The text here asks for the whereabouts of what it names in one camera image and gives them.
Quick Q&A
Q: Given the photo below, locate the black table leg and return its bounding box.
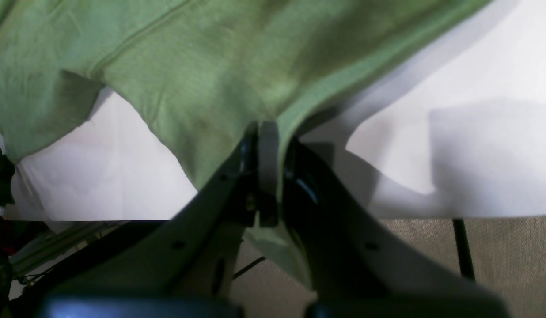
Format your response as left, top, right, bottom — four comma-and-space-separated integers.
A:
452, 219, 475, 280

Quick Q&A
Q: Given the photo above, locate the green t-shirt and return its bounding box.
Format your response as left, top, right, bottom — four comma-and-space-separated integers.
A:
0, 0, 492, 290

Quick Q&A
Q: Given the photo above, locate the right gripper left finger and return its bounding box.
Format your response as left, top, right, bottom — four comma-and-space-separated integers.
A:
39, 121, 279, 318

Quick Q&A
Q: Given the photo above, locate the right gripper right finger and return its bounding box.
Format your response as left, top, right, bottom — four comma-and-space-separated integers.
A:
282, 139, 508, 318

